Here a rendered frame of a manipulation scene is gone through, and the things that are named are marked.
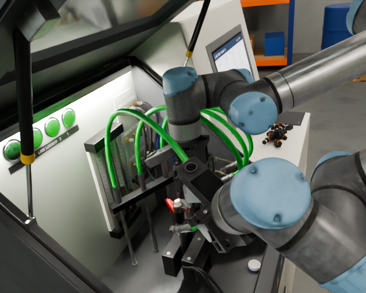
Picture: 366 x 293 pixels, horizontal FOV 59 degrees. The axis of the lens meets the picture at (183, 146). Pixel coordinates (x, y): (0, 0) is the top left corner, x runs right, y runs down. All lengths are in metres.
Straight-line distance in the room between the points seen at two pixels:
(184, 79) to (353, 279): 0.45
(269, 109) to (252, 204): 0.27
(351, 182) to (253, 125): 0.19
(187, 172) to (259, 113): 0.16
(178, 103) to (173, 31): 0.43
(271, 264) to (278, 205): 0.64
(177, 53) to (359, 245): 0.83
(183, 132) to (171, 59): 0.44
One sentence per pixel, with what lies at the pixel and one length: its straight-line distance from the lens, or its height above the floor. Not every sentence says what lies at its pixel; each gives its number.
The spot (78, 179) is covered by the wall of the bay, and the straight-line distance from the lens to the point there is 0.96.
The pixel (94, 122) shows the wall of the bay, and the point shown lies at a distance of 0.98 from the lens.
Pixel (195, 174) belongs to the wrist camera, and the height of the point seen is 1.38.
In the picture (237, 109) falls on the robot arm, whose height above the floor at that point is 1.46.
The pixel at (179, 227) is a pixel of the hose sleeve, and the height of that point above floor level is 1.17.
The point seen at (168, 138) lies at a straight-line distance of 0.62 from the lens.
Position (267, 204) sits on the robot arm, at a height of 1.47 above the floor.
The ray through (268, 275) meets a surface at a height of 0.95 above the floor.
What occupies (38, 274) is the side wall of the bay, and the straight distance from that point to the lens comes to 0.70.
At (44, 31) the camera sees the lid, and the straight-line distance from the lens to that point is 0.40.
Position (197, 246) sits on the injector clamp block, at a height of 0.98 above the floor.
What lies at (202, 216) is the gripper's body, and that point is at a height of 1.32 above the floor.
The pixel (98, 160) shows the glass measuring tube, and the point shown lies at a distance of 0.97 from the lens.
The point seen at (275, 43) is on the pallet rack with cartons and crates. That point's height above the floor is 0.45.
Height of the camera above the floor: 1.68
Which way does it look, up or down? 28 degrees down
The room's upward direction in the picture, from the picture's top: 7 degrees counter-clockwise
